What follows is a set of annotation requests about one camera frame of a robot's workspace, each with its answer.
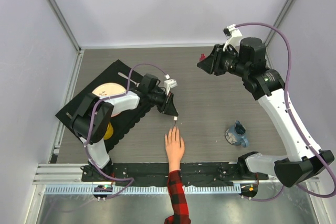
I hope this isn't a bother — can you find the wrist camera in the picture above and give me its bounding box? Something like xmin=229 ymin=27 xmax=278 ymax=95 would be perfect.
xmin=223 ymin=24 xmax=243 ymax=51
xmin=163 ymin=79 xmax=177 ymax=95

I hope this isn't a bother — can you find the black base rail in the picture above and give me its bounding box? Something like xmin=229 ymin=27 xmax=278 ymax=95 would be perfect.
xmin=81 ymin=162 xmax=268 ymax=187

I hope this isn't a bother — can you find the white cable duct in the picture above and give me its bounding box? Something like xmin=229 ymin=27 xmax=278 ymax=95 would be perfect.
xmin=45 ymin=184 xmax=241 ymax=195

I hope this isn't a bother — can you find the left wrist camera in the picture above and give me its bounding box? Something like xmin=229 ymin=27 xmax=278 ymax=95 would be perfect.
xmin=163 ymin=79 xmax=177 ymax=95

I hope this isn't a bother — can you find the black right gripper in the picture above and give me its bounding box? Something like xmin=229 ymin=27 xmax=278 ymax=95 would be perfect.
xmin=198 ymin=44 xmax=250 ymax=78

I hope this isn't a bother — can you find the red nail polish bottle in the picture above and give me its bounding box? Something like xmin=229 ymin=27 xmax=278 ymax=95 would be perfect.
xmin=199 ymin=54 xmax=206 ymax=61

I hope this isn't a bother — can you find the yellow cup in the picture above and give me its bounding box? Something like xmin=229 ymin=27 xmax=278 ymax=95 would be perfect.
xmin=103 ymin=122 xmax=114 ymax=140

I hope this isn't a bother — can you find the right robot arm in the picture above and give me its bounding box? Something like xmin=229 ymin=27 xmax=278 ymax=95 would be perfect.
xmin=197 ymin=37 xmax=334 ymax=187

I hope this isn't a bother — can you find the white nail polish cap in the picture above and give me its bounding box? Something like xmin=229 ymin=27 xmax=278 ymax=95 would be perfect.
xmin=173 ymin=116 xmax=178 ymax=125

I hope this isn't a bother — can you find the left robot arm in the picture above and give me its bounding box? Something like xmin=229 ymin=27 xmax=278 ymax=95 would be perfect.
xmin=69 ymin=74 xmax=178 ymax=182

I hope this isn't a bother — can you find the mannequin hand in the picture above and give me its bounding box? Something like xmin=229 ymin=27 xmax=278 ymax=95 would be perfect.
xmin=165 ymin=126 xmax=185 ymax=173

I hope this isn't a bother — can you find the pink and cream plate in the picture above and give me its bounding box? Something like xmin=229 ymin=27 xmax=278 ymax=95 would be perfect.
xmin=91 ymin=83 xmax=127 ymax=118

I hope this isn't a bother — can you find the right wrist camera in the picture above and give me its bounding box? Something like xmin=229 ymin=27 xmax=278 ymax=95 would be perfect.
xmin=223 ymin=24 xmax=243 ymax=51

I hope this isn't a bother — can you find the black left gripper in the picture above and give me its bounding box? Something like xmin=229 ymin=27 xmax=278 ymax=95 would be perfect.
xmin=148 ymin=90 xmax=178 ymax=116

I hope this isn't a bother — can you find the red plaid sleeve forearm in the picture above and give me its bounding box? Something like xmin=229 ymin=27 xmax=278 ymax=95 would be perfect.
xmin=164 ymin=170 xmax=191 ymax=224

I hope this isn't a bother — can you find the blue ceramic mug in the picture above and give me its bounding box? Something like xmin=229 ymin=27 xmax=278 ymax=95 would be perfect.
xmin=225 ymin=120 xmax=249 ymax=147

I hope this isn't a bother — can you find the black scalloped placemat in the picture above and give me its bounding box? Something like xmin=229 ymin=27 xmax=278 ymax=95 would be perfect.
xmin=56 ymin=60 xmax=166 ymax=152

